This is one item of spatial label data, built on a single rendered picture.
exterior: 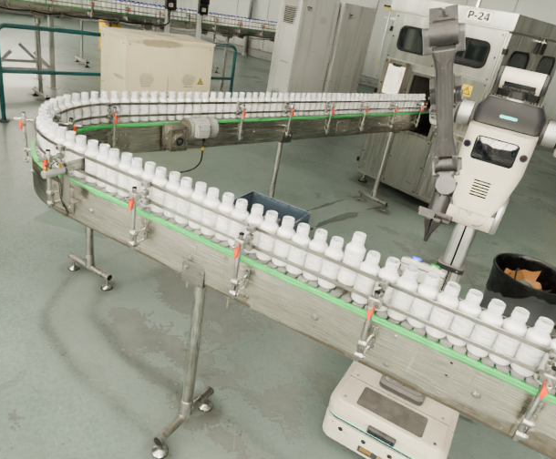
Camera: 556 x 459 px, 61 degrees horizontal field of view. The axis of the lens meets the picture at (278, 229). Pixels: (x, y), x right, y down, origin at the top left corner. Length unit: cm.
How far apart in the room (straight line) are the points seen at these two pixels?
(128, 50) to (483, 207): 418
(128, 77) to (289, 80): 284
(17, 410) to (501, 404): 192
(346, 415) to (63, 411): 125
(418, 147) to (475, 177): 336
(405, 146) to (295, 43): 279
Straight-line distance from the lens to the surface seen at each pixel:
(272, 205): 218
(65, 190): 200
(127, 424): 233
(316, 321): 151
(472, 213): 189
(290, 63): 739
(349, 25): 814
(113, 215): 191
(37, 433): 235
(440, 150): 151
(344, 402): 221
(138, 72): 541
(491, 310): 136
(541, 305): 291
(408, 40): 530
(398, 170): 534
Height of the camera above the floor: 177
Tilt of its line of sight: 26 degrees down
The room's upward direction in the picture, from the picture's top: 11 degrees clockwise
